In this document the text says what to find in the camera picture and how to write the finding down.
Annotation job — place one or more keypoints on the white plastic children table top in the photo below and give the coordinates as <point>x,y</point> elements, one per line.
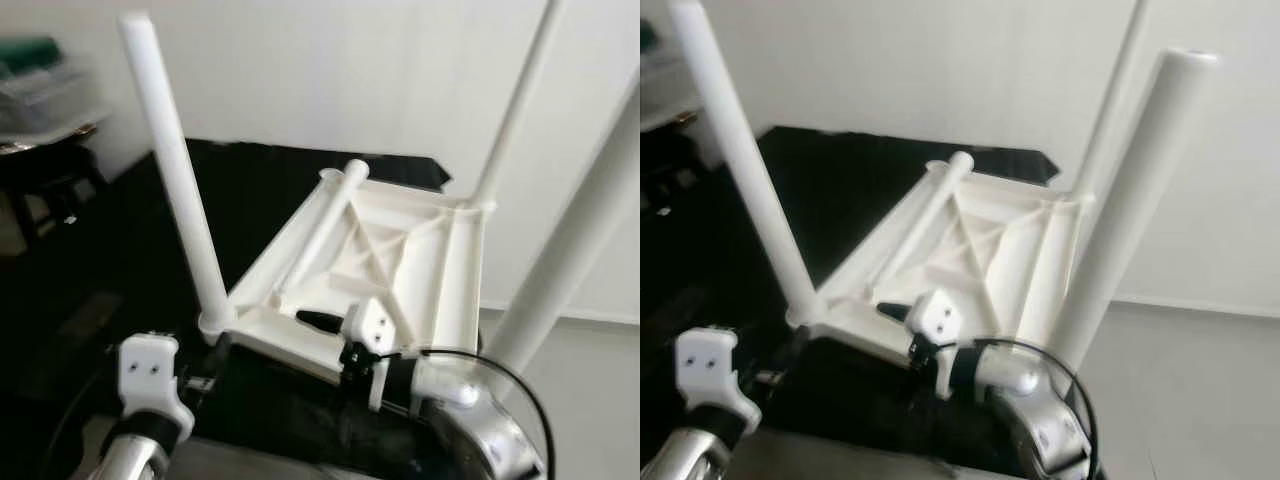
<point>1040,250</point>
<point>440,260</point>

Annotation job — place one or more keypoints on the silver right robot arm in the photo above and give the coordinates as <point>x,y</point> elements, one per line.
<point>1040,420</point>
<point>480,420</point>

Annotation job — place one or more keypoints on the black tablecloth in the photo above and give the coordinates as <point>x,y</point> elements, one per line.
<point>100,260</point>
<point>850,180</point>

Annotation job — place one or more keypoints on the black wooden stand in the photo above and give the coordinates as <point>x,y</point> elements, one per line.
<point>30,215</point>

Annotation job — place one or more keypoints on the black round basin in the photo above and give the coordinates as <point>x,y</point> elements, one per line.
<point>45,160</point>
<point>660,140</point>

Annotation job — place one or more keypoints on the green pot lid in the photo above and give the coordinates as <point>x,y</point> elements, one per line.
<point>646,36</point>
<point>30,50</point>

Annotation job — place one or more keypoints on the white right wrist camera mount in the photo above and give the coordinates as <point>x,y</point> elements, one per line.
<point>375,325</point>
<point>940,320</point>

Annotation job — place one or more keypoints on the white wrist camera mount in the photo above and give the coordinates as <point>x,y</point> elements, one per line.
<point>940,320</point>
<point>375,325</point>
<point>705,365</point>
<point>150,370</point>

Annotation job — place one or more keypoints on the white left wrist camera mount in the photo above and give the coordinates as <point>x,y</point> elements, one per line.
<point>705,365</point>
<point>150,370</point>

